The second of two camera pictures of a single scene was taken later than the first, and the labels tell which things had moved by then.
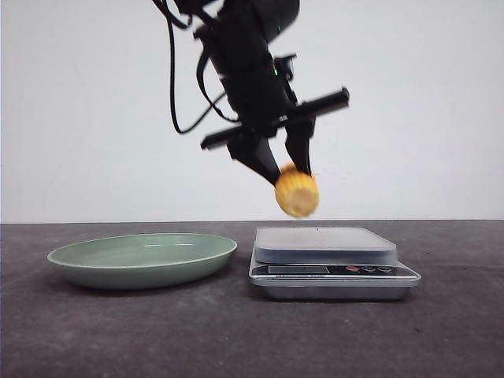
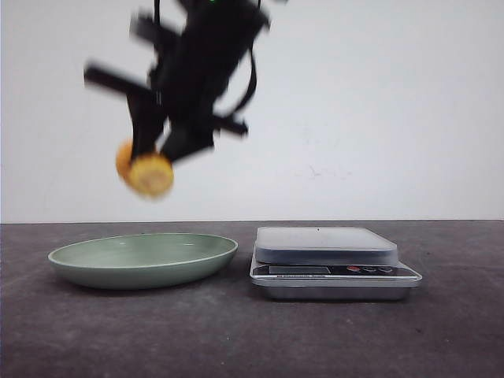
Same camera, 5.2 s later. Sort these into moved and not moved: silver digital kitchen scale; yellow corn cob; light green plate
Moved: yellow corn cob
Not moved: light green plate; silver digital kitchen scale
